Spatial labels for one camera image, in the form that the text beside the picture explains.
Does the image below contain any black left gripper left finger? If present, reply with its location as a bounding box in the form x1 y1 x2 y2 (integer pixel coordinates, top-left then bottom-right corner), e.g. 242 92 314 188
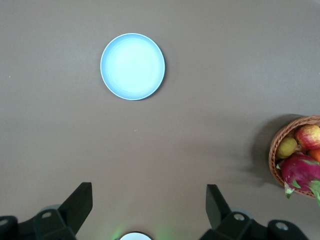
0 182 93 240

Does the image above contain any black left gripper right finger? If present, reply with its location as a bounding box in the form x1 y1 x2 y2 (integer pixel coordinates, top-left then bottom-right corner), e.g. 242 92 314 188
198 184 310 240

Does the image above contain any red yellow apple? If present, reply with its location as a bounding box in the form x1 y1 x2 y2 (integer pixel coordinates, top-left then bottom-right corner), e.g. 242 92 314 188
294 124 320 150

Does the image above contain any brown wicker basket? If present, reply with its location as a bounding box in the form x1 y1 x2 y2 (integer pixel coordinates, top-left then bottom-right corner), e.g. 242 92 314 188
268 114 320 200

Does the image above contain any magenta dragon fruit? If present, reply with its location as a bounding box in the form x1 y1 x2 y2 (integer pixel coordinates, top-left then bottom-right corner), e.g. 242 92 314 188
276 152 320 205

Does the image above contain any olive green kiwi fruit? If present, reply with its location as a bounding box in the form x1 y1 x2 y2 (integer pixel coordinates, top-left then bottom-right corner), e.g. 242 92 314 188
275 136 298 160

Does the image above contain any orange tangerine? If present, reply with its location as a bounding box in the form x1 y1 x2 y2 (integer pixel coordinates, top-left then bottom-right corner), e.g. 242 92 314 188
307 148 320 163

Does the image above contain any brown table cover cloth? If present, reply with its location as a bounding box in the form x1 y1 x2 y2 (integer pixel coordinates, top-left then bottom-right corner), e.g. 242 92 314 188
0 0 320 240

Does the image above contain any light blue round plate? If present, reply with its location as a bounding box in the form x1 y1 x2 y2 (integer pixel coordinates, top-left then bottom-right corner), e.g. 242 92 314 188
100 32 166 102

